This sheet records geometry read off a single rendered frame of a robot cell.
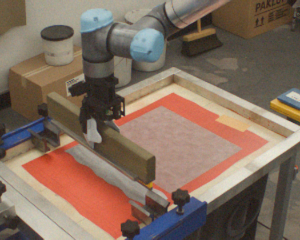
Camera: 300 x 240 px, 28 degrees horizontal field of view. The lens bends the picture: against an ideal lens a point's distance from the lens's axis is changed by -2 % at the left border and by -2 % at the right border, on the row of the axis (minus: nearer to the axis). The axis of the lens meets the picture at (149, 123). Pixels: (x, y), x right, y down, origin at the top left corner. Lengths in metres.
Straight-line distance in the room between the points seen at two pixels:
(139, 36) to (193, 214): 0.45
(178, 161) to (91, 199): 0.29
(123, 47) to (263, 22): 3.63
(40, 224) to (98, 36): 0.44
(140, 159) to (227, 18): 3.55
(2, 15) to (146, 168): 2.32
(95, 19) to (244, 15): 3.46
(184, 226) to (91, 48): 0.47
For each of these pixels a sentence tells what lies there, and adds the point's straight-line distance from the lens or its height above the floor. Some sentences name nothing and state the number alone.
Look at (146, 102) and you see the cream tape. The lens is 1.97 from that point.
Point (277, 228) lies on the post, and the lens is 2.34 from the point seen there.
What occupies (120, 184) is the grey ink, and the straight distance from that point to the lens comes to 1.61.
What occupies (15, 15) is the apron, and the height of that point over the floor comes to 0.61.
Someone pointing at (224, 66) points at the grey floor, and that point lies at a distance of 4.35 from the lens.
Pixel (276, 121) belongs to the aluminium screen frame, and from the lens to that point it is 1.85.
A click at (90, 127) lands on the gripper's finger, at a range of 1.50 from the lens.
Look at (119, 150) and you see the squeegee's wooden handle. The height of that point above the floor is 1.12.
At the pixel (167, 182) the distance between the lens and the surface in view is 1.62.
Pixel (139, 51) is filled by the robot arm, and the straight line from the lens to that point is 1.30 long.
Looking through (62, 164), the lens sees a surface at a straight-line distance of 1.70.
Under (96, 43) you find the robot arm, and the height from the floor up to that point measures 1.39.
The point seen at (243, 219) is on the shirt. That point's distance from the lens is 1.87.
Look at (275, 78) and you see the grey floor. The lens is 4.25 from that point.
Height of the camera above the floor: 1.95
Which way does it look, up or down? 32 degrees down
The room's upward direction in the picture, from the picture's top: straight up
